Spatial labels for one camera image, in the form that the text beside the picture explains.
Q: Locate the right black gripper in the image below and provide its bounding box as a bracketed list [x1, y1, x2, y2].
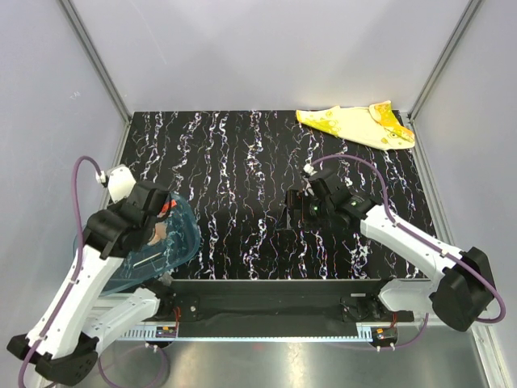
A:
[276, 189, 334, 232]

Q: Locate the orange polka dot towel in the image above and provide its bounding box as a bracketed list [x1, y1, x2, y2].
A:
[148, 200, 177, 246]

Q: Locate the blue transparent plastic bin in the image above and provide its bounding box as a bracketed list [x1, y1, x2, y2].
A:
[65, 192, 200, 296]

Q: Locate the yellow cream towel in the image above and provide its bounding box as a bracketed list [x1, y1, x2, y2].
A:
[296, 100, 416, 150]

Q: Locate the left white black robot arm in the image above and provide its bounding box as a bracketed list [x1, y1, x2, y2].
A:
[6, 181, 174, 386]

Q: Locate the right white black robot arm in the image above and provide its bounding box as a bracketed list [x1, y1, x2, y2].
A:
[284, 188, 495, 331]

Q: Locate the black marbled table mat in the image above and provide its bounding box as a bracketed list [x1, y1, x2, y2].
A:
[120, 111, 435, 280]

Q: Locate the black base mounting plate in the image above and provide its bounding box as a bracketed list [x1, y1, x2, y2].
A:
[141, 279, 413, 323]

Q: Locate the left small connector box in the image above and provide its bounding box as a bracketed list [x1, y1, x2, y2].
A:
[155, 325, 178, 338]

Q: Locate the right orange connector box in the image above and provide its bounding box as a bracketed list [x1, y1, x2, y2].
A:
[372, 327, 398, 345]

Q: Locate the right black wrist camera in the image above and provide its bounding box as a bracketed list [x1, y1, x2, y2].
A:
[302, 164, 352, 200]

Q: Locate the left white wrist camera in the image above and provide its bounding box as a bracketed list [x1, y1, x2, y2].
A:
[95, 164, 137, 203]

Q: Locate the aluminium front rail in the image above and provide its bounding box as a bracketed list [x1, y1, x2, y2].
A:
[52, 293, 492, 343]

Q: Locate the left aluminium frame post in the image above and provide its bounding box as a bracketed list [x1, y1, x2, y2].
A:
[57, 0, 132, 126]

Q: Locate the aluminium frame post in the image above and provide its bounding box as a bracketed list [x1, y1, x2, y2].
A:
[57, 0, 132, 126]
[407, 0, 484, 124]

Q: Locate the right aluminium frame post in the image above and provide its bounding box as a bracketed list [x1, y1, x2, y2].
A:
[407, 0, 484, 124]

